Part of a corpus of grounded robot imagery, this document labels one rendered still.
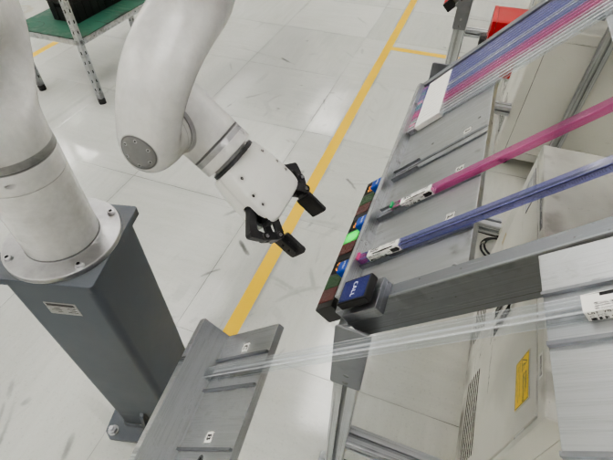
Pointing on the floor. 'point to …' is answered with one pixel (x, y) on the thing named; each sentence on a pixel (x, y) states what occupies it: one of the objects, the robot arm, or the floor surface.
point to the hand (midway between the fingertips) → (306, 228)
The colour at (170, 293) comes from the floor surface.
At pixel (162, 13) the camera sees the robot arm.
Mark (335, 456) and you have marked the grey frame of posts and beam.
